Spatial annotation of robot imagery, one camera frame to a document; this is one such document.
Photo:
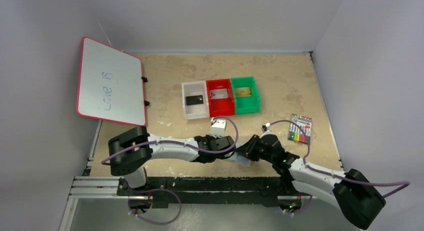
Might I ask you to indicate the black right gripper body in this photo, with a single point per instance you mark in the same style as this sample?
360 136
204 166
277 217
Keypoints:
251 148

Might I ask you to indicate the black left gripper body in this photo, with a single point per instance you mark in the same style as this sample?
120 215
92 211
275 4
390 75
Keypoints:
227 149

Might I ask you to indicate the pack of coloured markers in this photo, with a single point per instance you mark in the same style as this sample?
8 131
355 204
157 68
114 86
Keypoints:
300 129

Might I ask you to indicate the white plastic bin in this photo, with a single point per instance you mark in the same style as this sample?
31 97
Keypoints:
195 111

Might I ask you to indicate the red plastic bin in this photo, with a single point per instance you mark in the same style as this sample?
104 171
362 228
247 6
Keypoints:
222 107

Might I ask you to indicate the green plastic bin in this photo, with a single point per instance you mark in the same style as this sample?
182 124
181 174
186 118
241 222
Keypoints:
246 105

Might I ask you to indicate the beige leather card holder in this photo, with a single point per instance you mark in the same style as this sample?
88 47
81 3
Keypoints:
238 159

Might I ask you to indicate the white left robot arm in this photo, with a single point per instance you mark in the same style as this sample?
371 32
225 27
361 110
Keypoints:
129 151

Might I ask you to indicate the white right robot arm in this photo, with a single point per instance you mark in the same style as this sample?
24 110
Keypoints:
351 192

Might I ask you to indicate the black credit card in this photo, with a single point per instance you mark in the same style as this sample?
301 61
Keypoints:
194 100

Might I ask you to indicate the gold credit card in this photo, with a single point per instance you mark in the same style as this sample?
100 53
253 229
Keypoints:
241 92

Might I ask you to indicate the pink framed whiteboard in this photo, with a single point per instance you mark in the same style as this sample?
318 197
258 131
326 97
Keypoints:
111 85

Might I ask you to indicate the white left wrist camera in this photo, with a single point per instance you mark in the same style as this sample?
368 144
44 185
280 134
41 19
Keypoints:
218 127

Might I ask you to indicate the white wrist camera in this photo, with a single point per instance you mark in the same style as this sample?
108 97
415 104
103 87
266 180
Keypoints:
218 127
266 130

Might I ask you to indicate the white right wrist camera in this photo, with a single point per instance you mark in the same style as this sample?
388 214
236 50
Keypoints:
266 130

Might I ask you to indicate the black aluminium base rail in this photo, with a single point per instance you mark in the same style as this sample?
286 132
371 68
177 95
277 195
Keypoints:
161 191

